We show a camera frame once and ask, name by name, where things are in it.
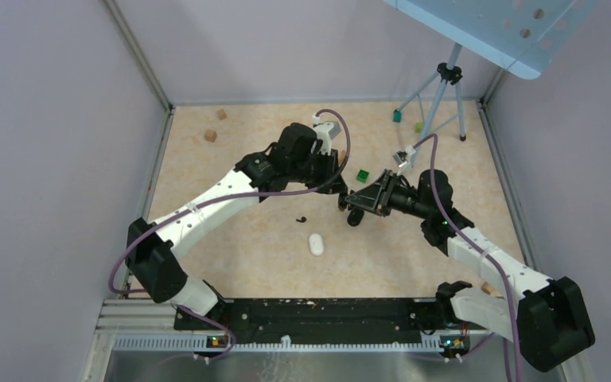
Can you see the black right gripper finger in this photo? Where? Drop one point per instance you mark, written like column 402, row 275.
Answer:
column 371, row 193
column 370, row 206

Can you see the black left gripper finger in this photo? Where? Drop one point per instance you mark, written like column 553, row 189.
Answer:
column 340, row 185
column 328, row 190

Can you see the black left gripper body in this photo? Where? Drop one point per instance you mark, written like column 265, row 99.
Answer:
column 322, row 170

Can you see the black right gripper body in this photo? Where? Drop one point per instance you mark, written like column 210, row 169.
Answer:
column 384, row 202

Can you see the black earbud charging case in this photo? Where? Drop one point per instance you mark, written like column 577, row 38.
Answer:
column 355, row 217

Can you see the white earbud charging case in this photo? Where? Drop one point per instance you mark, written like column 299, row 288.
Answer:
column 316, row 244

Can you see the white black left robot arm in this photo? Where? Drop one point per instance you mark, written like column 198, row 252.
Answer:
column 302, row 155

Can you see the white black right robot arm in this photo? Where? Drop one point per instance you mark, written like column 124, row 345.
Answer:
column 545, row 319

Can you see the green block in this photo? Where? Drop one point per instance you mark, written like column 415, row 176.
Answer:
column 362, row 176

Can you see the small tan wooden cube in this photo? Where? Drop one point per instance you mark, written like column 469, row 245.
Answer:
column 221, row 114

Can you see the grey tripod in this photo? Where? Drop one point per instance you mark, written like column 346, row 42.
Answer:
column 449, row 75

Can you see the tan block near base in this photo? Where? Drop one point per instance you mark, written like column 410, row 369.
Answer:
column 488, row 289

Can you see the light blue perforated panel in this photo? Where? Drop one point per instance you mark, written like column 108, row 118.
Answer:
column 521, row 37

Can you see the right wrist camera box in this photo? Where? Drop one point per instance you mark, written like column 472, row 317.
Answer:
column 404, row 159

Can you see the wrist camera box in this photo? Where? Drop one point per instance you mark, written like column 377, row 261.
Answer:
column 326, row 132
column 404, row 159

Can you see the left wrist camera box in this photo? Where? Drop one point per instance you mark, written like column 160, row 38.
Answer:
column 326, row 132

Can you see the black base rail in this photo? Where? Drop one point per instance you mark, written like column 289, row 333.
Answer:
column 326, row 321

